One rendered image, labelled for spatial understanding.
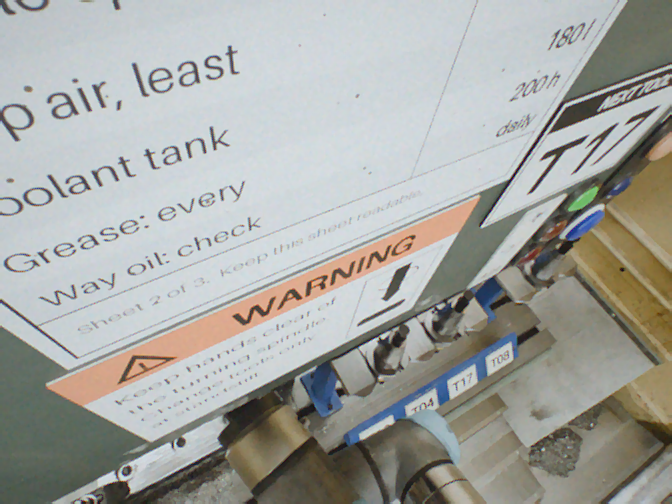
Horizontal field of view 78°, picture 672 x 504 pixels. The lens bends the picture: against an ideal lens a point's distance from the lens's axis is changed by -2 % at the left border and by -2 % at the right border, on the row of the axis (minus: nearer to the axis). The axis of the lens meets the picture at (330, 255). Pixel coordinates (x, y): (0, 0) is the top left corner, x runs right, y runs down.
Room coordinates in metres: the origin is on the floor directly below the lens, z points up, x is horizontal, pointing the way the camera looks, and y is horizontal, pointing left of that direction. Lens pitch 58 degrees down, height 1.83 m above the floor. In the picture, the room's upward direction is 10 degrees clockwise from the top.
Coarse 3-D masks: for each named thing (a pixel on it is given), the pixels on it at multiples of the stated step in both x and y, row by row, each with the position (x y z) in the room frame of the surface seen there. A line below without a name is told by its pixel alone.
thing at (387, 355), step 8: (384, 344) 0.22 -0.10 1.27; (392, 344) 0.21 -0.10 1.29; (376, 352) 0.21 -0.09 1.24; (384, 352) 0.21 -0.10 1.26; (392, 352) 0.20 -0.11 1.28; (400, 352) 0.21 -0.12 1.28; (376, 360) 0.21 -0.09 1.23; (384, 360) 0.20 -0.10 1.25; (392, 360) 0.20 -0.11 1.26; (400, 360) 0.21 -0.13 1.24; (384, 368) 0.20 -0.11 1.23; (392, 368) 0.20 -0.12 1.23
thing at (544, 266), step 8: (552, 248) 0.43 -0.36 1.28; (544, 256) 0.42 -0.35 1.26; (552, 256) 0.41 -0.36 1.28; (560, 256) 0.41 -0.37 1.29; (536, 264) 0.42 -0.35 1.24; (544, 264) 0.41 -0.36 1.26; (552, 264) 0.41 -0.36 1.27; (560, 264) 0.41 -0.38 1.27; (536, 272) 0.41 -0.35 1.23; (544, 272) 0.40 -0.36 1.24; (552, 272) 0.40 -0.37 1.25; (544, 280) 0.40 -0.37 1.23
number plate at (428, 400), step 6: (432, 390) 0.26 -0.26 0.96; (420, 396) 0.24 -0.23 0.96; (426, 396) 0.24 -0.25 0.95; (432, 396) 0.25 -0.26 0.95; (414, 402) 0.23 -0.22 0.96; (420, 402) 0.23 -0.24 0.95; (426, 402) 0.23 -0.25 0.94; (432, 402) 0.24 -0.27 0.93; (408, 408) 0.21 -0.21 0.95; (414, 408) 0.22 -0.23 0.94; (420, 408) 0.22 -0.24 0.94; (426, 408) 0.23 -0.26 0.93; (432, 408) 0.23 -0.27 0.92; (408, 414) 0.20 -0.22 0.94
